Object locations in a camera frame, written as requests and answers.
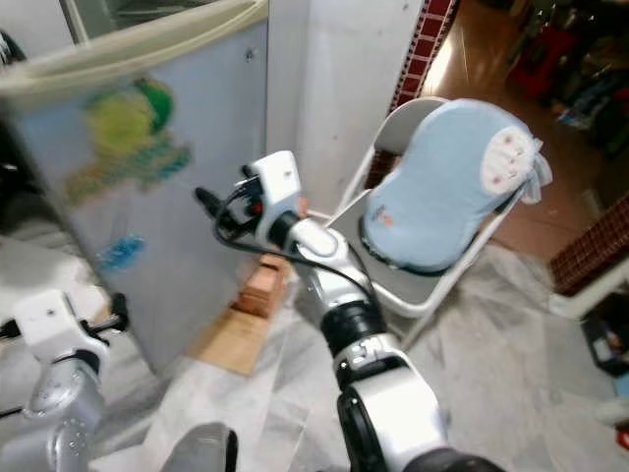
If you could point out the yellow green fridge sticker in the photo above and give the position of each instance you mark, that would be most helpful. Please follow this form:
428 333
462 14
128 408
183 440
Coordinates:
128 138

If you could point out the black box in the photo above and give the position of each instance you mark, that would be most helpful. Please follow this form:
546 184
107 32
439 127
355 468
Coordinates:
607 344

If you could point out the white fridge door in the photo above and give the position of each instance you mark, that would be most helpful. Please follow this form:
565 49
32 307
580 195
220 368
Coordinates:
157 285

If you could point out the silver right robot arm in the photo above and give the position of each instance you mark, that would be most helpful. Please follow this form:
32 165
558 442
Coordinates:
398 413

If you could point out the grey left robot leg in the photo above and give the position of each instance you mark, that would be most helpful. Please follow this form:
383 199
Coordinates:
199 449

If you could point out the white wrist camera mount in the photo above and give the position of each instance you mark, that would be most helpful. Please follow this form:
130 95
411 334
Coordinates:
283 177
54 320

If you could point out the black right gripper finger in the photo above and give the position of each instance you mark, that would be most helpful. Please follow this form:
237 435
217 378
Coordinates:
212 203
248 173

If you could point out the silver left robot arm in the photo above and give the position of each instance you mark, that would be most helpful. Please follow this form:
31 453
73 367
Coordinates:
59 413

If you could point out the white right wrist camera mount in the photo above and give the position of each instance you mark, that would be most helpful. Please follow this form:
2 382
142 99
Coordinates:
283 177

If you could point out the red plastic stool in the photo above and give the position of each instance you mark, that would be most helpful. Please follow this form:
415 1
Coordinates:
545 54

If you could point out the small blue fridge sticker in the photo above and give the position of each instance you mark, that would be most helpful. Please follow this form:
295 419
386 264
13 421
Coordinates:
124 256

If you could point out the brown wooden board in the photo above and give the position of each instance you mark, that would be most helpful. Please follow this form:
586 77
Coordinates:
231 344

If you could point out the light blue baby cushion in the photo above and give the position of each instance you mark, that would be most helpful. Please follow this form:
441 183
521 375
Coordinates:
442 187

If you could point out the red brick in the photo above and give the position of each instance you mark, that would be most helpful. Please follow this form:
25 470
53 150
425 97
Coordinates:
263 287

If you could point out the red brick low wall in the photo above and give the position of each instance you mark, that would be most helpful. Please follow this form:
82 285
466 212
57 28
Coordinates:
595 246

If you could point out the grey white folding chair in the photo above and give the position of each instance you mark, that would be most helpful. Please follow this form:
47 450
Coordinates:
442 290

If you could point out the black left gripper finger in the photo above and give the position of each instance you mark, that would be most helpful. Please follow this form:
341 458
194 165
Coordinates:
120 310

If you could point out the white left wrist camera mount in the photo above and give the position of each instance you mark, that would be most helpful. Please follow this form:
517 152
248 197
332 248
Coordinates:
54 320

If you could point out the white low frame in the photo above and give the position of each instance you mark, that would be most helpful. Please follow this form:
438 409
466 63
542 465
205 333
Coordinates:
590 295

